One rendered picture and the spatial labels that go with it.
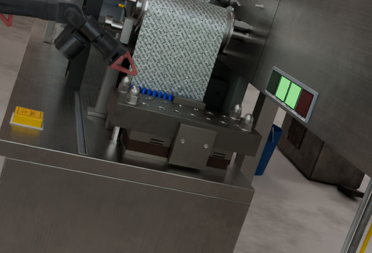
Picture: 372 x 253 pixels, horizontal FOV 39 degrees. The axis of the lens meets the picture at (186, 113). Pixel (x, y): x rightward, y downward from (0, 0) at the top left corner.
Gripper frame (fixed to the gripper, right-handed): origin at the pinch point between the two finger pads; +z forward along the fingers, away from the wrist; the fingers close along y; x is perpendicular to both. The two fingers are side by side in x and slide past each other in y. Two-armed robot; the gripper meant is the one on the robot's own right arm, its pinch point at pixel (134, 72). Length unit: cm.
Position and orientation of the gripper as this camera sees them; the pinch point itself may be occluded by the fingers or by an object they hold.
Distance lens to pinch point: 150.2
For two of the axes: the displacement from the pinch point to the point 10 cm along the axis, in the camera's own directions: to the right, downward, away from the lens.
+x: 7.2, -6.9, -0.6
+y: 2.2, 3.1, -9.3
